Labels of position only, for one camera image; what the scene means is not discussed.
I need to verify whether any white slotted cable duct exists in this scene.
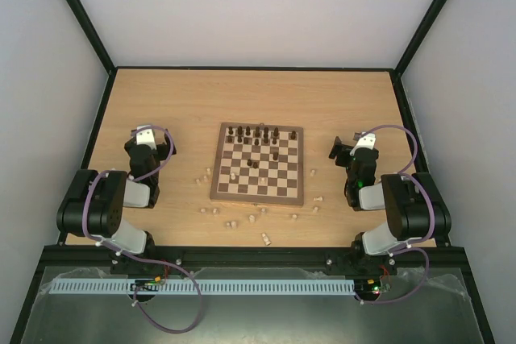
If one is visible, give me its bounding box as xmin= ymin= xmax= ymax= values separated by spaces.
xmin=49 ymin=278 xmax=356 ymax=296

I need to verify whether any wooden chess board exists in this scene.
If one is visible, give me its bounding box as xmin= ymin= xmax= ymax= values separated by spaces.
xmin=210 ymin=122 xmax=304 ymax=207

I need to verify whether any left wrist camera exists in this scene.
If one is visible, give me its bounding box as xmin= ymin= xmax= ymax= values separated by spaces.
xmin=131 ymin=124 xmax=156 ymax=150

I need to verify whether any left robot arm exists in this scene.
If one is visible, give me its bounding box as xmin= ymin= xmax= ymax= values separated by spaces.
xmin=56 ymin=124 xmax=177 ymax=275

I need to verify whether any black aluminium frame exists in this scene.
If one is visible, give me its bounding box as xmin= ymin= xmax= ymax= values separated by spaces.
xmin=11 ymin=0 xmax=494 ymax=343

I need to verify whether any lying light chess piece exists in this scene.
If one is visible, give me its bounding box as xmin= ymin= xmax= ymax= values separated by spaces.
xmin=261 ymin=233 xmax=271 ymax=246

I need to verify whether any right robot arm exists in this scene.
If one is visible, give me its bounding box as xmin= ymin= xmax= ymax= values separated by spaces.
xmin=329 ymin=134 xmax=452 ymax=275

